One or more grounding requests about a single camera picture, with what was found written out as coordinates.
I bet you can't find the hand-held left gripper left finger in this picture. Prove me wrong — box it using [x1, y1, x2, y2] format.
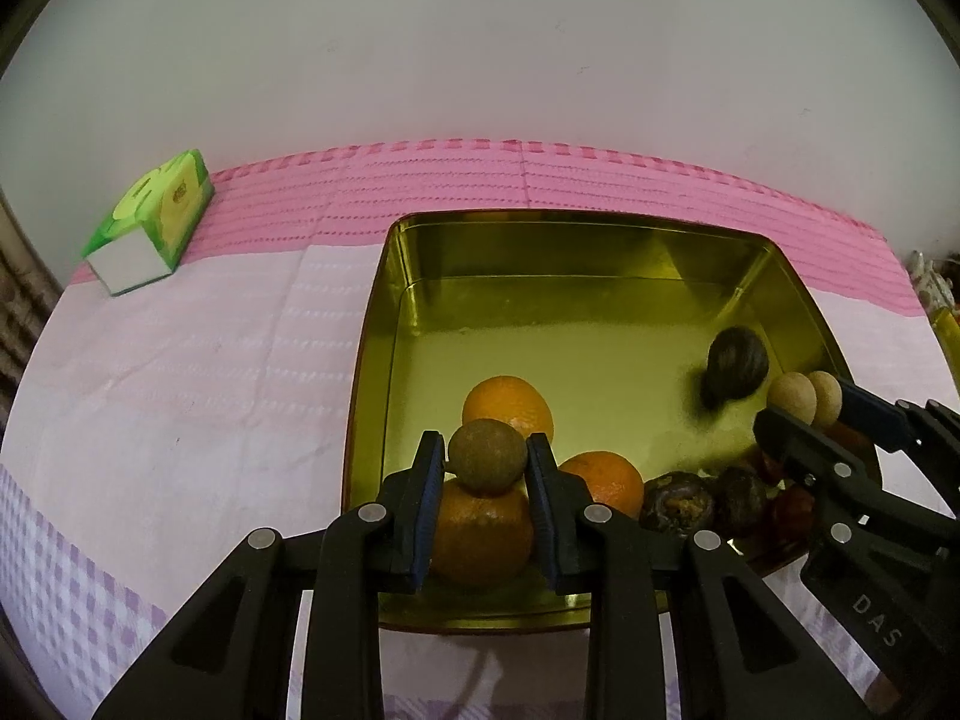
[90, 431, 445, 720]

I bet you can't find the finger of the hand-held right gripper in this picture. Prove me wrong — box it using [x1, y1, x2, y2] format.
[754, 406, 960, 556]
[838, 381, 960, 518]

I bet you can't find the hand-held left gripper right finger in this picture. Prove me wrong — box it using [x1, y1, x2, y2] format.
[525, 433, 875, 720]

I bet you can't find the brown longan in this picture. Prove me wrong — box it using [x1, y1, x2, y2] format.
[806, 370, 844, 425]
[448, 420, 527, 497]
[766, 373, 817, 425]

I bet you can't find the red tomato with stem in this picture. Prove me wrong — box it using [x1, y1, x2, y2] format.
[772, 486, 818, 541]

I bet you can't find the large orange mandarin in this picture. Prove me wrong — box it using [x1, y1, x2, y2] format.
[431, 476, 535, 590]

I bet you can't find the small orange mandarin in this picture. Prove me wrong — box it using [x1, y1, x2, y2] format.
[559, 451, 646, 522]

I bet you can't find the small dark water chestnut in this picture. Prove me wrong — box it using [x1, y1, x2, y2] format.
[712, 466, 767, 537]

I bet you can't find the large dark water chestnut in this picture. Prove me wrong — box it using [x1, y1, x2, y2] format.
[701, 326, 771, 410]

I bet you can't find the yellow orange kumquat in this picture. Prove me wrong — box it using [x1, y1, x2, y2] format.
[462, 376, 554, 443]

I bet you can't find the red and gold tin box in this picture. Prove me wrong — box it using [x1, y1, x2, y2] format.
[341, 211, 878, 635]

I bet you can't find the gold tin lid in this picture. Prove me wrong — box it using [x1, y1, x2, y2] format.
[932, 306, 960, 380]

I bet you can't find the white ornament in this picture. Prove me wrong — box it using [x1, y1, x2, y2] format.
[906, 249, 960, 310]

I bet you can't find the pink purple checked tablecloth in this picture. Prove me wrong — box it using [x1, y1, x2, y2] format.
[0, 136, 931, 720]

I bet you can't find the green tissue box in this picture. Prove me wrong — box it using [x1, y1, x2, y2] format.
[81, 148, 217, 297]

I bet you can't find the bamboo furniture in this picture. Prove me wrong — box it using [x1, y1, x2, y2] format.
[0, 195, 65, 421]

